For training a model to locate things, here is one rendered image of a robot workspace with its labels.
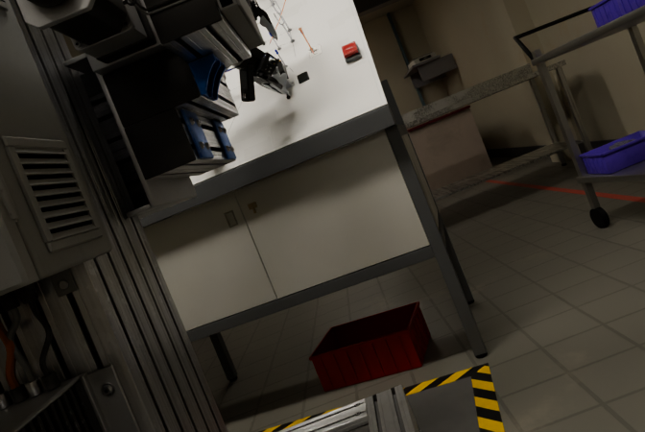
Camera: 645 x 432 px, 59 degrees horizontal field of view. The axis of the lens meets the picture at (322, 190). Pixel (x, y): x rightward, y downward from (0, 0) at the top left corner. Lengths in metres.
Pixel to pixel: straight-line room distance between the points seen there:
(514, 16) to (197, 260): 4.09
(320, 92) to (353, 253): 0.55
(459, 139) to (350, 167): 4.93
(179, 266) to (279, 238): 0.38
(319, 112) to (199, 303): 0.79
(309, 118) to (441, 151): 4.88
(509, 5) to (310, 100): 3.74
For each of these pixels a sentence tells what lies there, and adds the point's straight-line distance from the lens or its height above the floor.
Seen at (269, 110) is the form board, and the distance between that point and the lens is 1.99.
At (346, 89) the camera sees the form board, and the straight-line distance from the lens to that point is 1.89.
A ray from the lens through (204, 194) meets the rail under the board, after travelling 1.93.
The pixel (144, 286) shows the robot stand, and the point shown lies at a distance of 0.94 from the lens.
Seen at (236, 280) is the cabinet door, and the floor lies 0.51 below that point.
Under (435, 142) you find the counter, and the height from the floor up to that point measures 0.54.
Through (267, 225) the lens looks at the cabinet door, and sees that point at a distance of 1.92.
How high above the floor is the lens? 0.76
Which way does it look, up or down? 2 degrees down
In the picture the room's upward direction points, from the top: 22 degrees counter-clockwise
